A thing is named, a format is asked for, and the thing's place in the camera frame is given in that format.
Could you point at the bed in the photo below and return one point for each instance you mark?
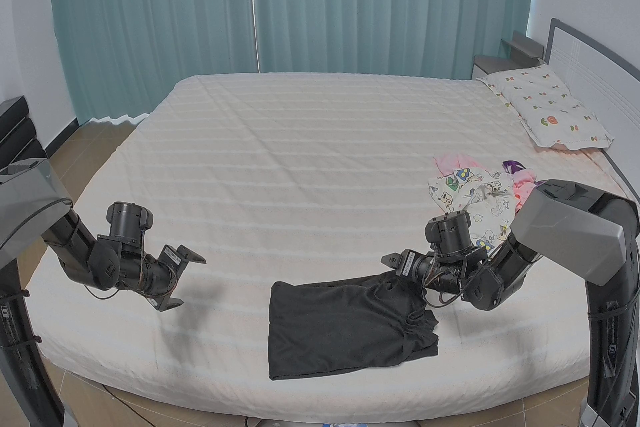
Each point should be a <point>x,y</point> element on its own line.
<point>300,155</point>

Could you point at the grey bedside table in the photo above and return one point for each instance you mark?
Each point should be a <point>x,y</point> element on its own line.
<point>497,63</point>

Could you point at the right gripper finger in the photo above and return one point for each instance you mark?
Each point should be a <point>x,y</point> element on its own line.
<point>392,261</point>

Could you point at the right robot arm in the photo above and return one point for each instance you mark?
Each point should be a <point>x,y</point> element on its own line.
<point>570,225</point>

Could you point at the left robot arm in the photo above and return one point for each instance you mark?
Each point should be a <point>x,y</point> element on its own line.
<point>27,210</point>

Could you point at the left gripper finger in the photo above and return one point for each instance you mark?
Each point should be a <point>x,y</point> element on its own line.
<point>170,303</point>
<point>191,257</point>

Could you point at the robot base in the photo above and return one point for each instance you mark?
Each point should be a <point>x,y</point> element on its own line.
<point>290,424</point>

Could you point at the white printed pillow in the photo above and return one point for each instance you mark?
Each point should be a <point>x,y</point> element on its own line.
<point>550,107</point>

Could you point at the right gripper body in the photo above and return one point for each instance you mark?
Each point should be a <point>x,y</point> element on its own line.
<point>414,269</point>

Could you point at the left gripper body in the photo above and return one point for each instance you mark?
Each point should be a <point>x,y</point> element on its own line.
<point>167,275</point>

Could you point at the pile of clothes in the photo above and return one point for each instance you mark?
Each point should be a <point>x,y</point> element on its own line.
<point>467,195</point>

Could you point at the black garment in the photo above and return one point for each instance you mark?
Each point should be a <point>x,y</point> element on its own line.
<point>325,325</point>

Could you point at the black chest of drawers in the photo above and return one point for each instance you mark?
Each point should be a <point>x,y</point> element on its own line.
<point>17,130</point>

